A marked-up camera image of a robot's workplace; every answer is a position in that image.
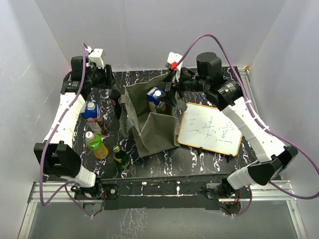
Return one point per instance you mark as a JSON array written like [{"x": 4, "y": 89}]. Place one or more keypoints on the grey-green canvas bag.
[{"x": 152, "y": 132}]

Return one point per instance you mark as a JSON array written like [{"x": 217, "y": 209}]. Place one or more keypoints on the yellow-framed whiteboard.
[{"x": 208, "y": 128}]

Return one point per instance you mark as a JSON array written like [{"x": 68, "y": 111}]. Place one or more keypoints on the green glass bottle front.
[{"x": 121, "y": 157}]

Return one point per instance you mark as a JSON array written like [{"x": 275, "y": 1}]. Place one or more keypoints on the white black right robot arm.
[{"x": 229, "y": 96}]

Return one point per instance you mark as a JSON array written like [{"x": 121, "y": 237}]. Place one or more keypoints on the aluminium frame rail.
[{"x": 265, "y": 212}]

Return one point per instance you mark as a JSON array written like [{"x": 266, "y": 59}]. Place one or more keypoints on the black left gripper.
[{"x": 109, "y": 81}]

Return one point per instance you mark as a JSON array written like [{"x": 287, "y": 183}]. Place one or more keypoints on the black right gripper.
[{"x": 169, "y": 97}]

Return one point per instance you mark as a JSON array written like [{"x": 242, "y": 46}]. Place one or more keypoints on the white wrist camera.
[
  {"x": 96, "y": 56},
  {"x": 172, "y": 63}
]

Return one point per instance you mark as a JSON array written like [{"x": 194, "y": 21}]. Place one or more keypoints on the dark cola bottle red label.
[{"x": 115, "y": 97}]

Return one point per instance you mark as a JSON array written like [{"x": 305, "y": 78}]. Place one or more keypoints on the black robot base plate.
[{"x": 190, "y": 191}]

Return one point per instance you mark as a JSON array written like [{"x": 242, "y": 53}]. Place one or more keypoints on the blue red juice carton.
[{"x": 92, "y": 114}]

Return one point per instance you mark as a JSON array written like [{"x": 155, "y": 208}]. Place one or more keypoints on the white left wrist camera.
[{"x": 96, "y": 56}]

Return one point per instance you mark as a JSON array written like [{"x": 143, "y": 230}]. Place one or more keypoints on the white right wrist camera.
[{"x": 172, "y": 63}]

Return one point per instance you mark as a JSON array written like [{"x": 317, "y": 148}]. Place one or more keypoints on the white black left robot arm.
[{"x": 55, "y": 154}]

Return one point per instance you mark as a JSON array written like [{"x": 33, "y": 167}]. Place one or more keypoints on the Fontana pineapple juice carton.
[{"x": 156, "y": 106}]

